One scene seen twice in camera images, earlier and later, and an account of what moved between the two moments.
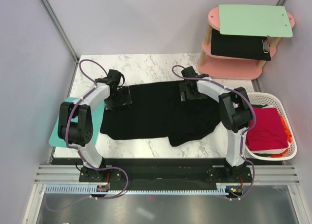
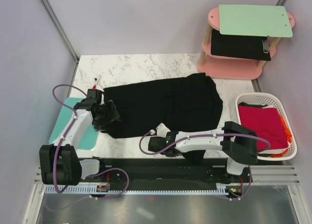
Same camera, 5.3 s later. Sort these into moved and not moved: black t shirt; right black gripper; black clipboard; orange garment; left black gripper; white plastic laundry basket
Moved: right black gripper; left black gripper
Not moved: black clipboard; white plastic laundry basket; orange garment; black t shirt
